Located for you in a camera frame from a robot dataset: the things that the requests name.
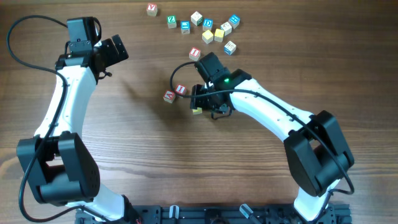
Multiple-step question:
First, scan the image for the yellow S wooden block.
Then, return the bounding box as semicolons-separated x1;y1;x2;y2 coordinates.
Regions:
192;108;203;115

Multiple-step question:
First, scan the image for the red i wooden block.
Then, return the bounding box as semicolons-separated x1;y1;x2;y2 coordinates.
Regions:
174;84;187;97
188;47;201;61

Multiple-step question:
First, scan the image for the red A wooden block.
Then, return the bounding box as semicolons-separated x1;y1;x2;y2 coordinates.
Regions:
163;90;176;103

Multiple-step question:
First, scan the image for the blue-sided picture wooden block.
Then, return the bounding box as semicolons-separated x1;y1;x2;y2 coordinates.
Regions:
224;41;237;55

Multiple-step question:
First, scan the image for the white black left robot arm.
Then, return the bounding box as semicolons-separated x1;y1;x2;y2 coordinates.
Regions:
16;17;142;223

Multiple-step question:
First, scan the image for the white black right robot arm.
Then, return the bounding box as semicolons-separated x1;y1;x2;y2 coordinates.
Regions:
191;52;354;223

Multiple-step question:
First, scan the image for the red Y wooden block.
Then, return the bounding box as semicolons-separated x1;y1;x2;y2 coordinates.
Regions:
146;3;158;17

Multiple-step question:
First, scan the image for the yellow-sided wooden block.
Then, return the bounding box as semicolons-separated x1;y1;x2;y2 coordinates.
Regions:
202;30;214;44

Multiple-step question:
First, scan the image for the yellow top wooden block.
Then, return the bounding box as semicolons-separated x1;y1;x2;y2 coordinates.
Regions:
214;29;225;42

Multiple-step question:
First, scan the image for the green Z wooden block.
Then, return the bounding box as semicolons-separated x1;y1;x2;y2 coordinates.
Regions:
167;15;177;29

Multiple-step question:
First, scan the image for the plain picture wooden block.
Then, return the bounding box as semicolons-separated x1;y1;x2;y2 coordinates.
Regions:
220;22;233;36

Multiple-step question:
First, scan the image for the blue wooden block left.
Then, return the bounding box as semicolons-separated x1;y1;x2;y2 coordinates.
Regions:
180;21;190;34

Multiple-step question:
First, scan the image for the blue D wooden block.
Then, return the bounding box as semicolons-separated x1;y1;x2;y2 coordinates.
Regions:
202;18;213;31

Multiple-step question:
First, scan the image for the plain green-edged wooden block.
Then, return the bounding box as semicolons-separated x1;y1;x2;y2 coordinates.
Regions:
191;11;203;26

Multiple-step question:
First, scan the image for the blue wooden block right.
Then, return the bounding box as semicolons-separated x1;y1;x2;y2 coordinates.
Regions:
228;14;240;29

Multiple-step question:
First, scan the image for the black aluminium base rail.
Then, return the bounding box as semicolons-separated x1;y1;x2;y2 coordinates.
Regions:
75;204;353;224

